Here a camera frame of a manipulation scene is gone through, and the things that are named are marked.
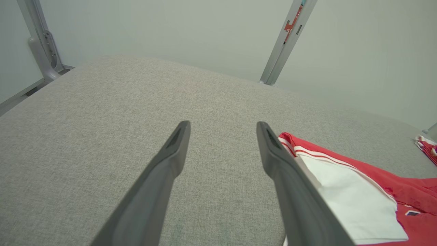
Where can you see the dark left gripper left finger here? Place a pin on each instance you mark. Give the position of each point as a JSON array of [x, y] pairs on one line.
[[150, 198]]

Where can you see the red basketball jersey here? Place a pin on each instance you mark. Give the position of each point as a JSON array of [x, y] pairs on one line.
[[362, 191]]

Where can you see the red shorts white stripe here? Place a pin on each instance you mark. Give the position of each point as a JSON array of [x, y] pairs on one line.
[[427, 148]]

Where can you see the grey partition frame foot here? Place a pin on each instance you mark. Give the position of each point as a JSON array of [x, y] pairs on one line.
[[42, 51]]

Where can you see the red sticker on post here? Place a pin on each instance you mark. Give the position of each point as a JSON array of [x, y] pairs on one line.
[[291, 25]]

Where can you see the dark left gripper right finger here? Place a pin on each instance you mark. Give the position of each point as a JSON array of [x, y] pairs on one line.
[[297, 205]]

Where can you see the grey partition post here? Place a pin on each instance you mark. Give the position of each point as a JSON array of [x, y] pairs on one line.
[[278, 58]]

